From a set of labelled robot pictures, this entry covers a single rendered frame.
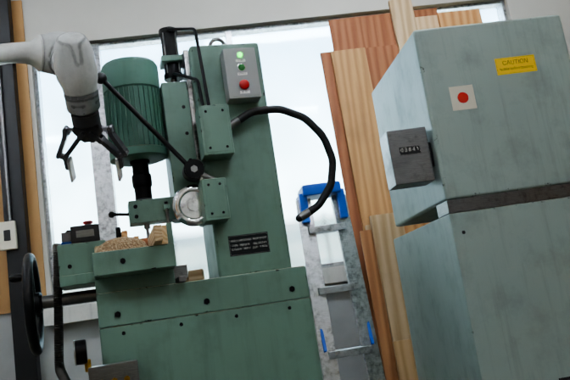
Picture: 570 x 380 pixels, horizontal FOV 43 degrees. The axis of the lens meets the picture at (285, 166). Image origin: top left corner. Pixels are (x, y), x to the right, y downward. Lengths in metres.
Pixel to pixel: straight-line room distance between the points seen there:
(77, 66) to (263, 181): 0.64
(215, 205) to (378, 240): 1.38
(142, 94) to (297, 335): 0.85
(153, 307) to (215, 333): 0.18
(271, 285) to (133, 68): 0.78
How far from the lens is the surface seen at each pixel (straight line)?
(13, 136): 3.64
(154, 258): 1.90
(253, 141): 2.19
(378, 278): 3.29
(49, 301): 2.18
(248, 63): 2.20
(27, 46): 2.08
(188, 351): 1.98
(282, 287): 2.02
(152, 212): 2.18
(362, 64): 3.65
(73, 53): 1.93
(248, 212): 2.14
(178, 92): 2.24
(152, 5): 3.84
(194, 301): 1.98
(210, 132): 2.09
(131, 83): 2.22
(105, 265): 1.90
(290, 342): 2.02
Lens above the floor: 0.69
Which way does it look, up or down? 11 degrees up
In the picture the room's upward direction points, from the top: 9 degrees counter-clockwise
